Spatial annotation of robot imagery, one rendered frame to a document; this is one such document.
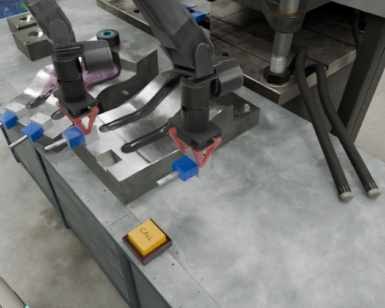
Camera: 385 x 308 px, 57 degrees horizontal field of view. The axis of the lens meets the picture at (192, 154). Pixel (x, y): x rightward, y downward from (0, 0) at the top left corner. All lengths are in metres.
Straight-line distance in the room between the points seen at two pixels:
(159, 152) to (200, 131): 0.22
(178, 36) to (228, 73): 0.14
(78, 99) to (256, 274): 0.55
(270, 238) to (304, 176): 0.23
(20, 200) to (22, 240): 0.27
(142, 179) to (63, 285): 0.98
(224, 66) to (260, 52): 0.90
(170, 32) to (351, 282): 0.61
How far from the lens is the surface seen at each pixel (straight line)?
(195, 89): 0.65
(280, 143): 1.08
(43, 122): 1.08
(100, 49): 0.85
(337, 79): 1.71
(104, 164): 0.93
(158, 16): 0.59
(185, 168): 0.77
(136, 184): 0.88
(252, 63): 1.50
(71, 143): 0.93
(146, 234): 0.80
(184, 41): 0.61
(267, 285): 0.79
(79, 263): 1.80
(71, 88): 0.85
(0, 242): 2.01
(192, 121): 0.69
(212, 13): 1.61
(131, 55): 1.29
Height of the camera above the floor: 1.49
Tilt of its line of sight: 43 degrees down
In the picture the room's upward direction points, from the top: straight up
